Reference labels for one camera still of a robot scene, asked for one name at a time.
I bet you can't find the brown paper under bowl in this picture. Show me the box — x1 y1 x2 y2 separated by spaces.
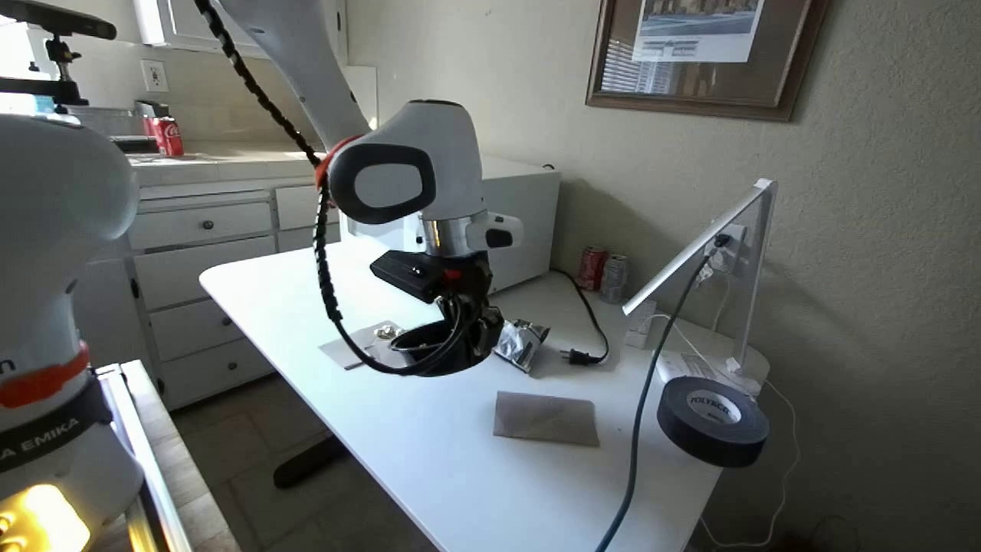
493 391 598 448

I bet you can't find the white microwave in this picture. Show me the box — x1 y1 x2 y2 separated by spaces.
333 149 565 298

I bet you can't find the black bowl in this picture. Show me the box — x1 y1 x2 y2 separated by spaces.
393 304 504 378

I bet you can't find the white drawer cabinet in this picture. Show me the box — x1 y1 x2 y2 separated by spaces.
72 148 345 411

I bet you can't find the brown paper napkin middle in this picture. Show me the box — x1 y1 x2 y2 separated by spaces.
321 321 404 372

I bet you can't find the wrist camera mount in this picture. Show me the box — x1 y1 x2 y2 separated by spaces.
372 252 444 304

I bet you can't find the robot base stand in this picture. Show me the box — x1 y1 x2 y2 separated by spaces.
99 359 242 552

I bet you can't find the blue cable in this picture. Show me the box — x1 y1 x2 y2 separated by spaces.
594 247 723 552

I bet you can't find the framed picture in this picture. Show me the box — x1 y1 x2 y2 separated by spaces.
584 0 833 123

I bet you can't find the small clear bottle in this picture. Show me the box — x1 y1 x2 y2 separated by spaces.
601 255 628 299

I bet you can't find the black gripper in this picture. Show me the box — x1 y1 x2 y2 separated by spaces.
437 252 504 338

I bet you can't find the black tape roll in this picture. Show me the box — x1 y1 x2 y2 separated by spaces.
655 378 768 467

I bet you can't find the red soda can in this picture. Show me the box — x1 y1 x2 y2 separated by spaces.
150 115 184 160

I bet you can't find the black microwave power cord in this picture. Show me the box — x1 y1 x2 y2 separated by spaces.
556 267 613 372

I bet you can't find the wall outlet with plug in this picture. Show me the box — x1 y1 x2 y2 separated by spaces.
708 225 752 280

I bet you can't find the silver foil snack wrapper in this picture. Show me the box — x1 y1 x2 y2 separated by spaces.
493 320 550 375

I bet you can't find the red box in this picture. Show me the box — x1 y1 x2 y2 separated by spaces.
577 247 607 292

